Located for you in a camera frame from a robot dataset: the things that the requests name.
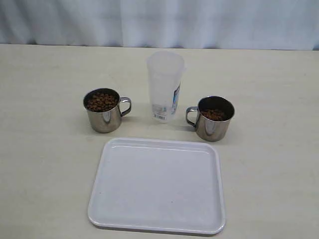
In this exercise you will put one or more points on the white rectangular tray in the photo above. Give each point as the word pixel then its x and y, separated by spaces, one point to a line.
pixel 158 186

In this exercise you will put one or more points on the white backdrop curtain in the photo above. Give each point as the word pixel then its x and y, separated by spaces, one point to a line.
pixel 215 24

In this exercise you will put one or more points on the steel mug with kibble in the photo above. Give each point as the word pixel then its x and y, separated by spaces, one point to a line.
pixel 105 109
pixel 210 117

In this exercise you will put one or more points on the clear plastic tall container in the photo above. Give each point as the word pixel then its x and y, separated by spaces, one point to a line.
pixel 165 70

